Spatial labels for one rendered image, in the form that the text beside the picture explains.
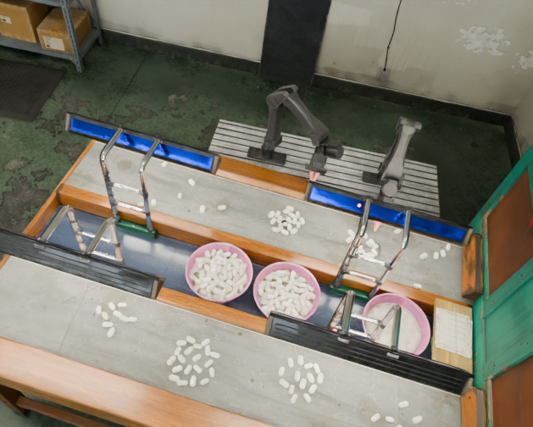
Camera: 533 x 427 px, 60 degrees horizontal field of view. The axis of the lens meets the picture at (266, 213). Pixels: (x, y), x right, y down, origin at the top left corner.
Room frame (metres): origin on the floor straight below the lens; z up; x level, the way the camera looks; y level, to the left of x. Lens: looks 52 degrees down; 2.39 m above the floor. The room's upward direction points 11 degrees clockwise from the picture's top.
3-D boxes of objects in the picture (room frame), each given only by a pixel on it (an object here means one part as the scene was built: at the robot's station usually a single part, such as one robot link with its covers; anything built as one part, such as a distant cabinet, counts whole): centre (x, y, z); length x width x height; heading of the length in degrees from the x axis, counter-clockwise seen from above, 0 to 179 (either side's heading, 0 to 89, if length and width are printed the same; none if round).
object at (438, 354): (0.81, -0.79, 0.77); 0.33 x 0.15 x 0.01; 173
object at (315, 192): (1.13, -0.44, 1.08); 0.62 x 0.08 x 0.07; 83
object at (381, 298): (0.84, -0.58, 0.72); 0.27 x 0.27 x 0.10
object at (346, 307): (0.66, -0.38, 0.90); 0.20 x 0.19 x 0.45; 83
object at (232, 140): (1.43, -0.24, 0.65); 1.20 x 0.90 x 0.04; 88
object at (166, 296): (0.75, 0.04, 0.71); 1.81 x 0.05 x 0.11; 83
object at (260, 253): (1.07, 0.01, 0.71); 1.81 x 0.05 x 0.11; 83
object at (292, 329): (0.58, -0.37, 1.08); 0.62 x 0.08 x 0.07; 83
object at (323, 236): (1.24, -0.01, 0.73); 1.81 x 0.30 x 0.02; 83
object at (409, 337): (0.84, -0.58, 0.71); 0.22 x 0.22 x 0.06
